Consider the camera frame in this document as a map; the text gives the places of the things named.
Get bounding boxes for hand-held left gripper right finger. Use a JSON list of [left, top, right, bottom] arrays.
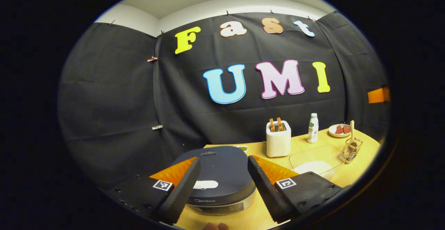
[[247, 155, 346, 224]]

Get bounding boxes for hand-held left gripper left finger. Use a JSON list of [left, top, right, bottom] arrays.
[[115, 156, 202, 225]]

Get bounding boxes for wooden spoon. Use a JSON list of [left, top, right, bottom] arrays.
[[348, 120, 358, 150]]

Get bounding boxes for dark grey rice cooker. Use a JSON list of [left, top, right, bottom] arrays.
[[172, 146, 257, 216]]

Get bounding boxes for wire chopstick holder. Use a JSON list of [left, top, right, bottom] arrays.
[[342, 138, 363, 164]]

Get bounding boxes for white toaster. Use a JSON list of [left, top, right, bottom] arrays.
[[266, 120, 292, 158]]

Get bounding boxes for white round plate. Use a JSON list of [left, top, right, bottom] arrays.
[[328, 124, 351, 138]]

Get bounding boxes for clear plastic box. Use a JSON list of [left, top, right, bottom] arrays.
[[289, 145, 346, 178]]

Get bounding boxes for white drink bottle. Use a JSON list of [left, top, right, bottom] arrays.
[[307, 113, 319, 143]]

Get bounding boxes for black backdrop cloth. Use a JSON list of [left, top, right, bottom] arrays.
[[57, 11, 390, 185]]

